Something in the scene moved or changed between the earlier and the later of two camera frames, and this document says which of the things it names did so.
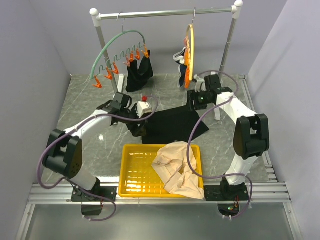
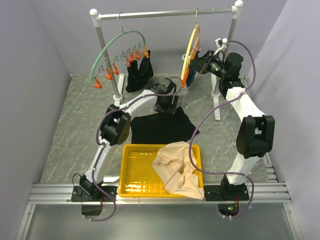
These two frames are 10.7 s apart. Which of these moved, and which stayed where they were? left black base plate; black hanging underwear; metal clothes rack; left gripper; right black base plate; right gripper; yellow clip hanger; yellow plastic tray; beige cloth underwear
Moved: right gripper; yellow clip hanger; left gripper
Stayed: black hanging underwear; yellow plastic tray; beige cloth underwear; left black base plate; right black base plate; metal clothes rack
